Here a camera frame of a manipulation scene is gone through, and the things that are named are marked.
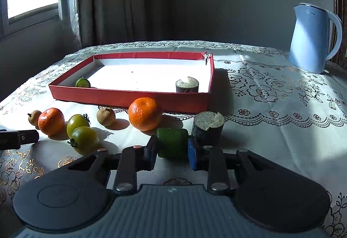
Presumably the red cardboard box tray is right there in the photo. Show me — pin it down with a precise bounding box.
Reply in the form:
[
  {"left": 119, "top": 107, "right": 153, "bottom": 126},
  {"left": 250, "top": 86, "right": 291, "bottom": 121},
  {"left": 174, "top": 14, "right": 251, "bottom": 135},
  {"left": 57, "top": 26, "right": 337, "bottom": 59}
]
[{"left": 49, "top": 51, "right": 215, "bottom": 114}]

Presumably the large brown longan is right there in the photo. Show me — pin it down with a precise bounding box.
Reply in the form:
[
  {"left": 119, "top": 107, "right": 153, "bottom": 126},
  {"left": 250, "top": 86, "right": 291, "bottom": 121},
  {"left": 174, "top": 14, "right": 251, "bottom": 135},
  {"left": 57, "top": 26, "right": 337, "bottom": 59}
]
[{"left": 97, "top": 107, "right": 116, "bottom": 127}]

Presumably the large orange tangerine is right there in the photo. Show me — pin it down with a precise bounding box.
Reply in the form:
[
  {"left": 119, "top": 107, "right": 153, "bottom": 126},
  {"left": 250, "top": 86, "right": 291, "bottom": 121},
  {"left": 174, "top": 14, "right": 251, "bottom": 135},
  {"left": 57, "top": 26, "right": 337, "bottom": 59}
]
[{"left": 128, "top": 97, "right": 163, "bottom": 132}]

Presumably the small brown longan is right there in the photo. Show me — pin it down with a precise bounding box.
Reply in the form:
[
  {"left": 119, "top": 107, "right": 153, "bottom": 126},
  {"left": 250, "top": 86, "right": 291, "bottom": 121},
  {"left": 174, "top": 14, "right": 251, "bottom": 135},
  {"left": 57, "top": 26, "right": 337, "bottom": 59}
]
[{"left": 27, "top": 110, "right": 42, "bottom": 127}]

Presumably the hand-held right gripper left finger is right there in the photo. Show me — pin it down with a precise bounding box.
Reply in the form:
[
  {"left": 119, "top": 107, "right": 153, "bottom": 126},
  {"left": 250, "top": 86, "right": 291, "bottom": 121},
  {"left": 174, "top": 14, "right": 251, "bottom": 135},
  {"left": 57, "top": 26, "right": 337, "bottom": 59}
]
[{"left": 66, "top": 136, "right": 159, "bottom": 195}]

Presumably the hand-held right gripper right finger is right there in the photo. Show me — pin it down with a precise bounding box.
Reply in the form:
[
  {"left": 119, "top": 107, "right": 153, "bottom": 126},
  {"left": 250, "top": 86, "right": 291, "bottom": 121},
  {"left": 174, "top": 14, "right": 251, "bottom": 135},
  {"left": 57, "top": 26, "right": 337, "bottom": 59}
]
[{"left": 187, "top": 136, "right": 274, "bottom": 196}]

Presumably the small orange tangerine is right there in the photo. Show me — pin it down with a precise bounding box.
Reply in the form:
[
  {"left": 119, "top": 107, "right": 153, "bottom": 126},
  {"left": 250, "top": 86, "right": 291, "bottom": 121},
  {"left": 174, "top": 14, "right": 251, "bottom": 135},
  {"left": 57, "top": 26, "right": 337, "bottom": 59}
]
[{"left": 38, "top": 108, "right": 65, "bottom": 137}]

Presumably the light blue electric kettle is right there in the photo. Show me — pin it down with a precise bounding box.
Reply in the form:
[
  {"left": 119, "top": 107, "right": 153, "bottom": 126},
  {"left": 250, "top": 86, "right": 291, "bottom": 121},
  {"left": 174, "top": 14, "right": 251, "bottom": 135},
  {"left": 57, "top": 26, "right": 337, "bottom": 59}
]
[{"left": 288, "top": 3, "right": 343, "bottom": 74}]

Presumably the large green tomato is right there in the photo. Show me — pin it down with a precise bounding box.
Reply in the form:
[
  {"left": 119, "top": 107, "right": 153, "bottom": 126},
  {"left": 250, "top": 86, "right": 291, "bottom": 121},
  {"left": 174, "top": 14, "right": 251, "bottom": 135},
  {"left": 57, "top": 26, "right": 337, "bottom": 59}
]
[{"left": 67, "top": 126, "right": 100, "bottom": 156}]

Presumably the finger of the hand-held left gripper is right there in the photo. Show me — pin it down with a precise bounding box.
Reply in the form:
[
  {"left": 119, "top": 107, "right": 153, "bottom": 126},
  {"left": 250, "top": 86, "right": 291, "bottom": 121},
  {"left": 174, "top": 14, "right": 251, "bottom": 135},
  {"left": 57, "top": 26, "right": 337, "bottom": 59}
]
[{"left": 0, "top": 129, "right": 40, "bottom": 150}]

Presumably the long green cucumber piece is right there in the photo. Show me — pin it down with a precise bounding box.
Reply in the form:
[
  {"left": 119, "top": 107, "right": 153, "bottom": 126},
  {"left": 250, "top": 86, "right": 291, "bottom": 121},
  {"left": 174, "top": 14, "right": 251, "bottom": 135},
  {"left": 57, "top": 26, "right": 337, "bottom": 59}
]
[{"left": 156, "top": 128, "right": 189, "bottom": 160}]

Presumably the small green tomato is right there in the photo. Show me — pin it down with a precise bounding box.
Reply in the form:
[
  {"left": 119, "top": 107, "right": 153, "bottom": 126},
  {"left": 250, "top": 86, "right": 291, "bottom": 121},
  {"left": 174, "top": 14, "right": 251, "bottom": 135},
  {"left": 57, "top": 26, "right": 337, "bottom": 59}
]
[{"left": 67, "top": 114, "right": 91, "bottom": 139}]

